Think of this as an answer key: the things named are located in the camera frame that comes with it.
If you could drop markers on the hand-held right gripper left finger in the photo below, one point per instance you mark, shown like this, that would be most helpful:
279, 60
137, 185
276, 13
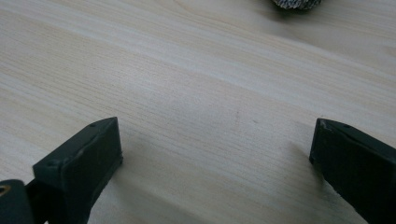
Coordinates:
81, 168

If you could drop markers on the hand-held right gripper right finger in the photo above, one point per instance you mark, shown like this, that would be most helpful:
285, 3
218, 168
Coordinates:
358, 168

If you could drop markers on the grey towel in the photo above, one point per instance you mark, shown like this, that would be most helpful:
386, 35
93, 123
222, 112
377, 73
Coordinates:
297, 3

